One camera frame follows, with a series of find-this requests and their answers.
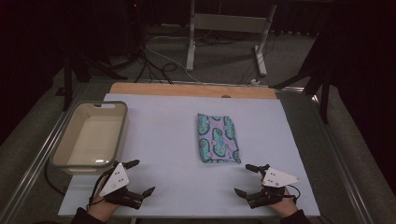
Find folded purple patterned cloth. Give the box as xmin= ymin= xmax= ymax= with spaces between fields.
xmin=196 ymin=112 xmax=243 ymax=164

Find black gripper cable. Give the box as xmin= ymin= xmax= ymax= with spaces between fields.
xmin=286 ymin=184 xmax=302 ymax=201
xmin=88 ymin=169 xmax=117 ymax=210

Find wooden board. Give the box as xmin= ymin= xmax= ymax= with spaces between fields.
xmin=108 ymin=81 xmax=277 ymax=100

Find metal table rail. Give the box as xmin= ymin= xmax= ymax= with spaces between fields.
xmin=0 ymin=85 xmax=87 ymax=224
xmin=275 ymin=86 xmax=376 ymax=224

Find black floor cables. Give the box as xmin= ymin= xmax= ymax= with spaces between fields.
xmin=133 ymin=46 xmax=179 ymax=85

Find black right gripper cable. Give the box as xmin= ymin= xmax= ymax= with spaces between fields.
xmin=286 ymin=184 xmax=302 ymax=201

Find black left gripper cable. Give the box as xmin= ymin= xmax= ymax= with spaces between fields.
xmin=88 ymin=169 xmax=117 ymax=210

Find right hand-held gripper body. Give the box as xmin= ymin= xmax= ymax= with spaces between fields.
xmin=247 ymin=164 xmax=300 ymax=210

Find beige plastic bin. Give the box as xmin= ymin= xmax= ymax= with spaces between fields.
xmin=49 ymin=100 xmax=129 ymax=175

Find white floor cable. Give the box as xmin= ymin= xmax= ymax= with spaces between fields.
xmin=145 ymin=35 xmax=205 ymax=84

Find black tripod stand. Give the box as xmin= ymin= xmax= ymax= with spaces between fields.
xmin=55 ymin=46 xmax=129 ymax=113

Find person's right hand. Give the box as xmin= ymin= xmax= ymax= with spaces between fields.
xmin=269 ymin=188 xmax=300 ymax=219

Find person's left hand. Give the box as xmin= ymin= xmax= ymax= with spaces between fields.
xmin=86 ymin=186 xmax=120 ymax=223

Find black stand with angled legs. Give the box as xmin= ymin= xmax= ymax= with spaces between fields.
xmin=270 ymin=29 xmax=333 ymax=125

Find white metal stand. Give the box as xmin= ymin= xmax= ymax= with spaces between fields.
xmin=185 ymin=0 xmax=277 ymax=77

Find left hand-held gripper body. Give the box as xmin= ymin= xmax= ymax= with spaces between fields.
xmin=99 ymin=161 xmax=145 ymax=210

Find pale blue table mat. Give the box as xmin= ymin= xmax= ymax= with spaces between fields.
xmin=57 ymin=92 xmax=321 ymax=218

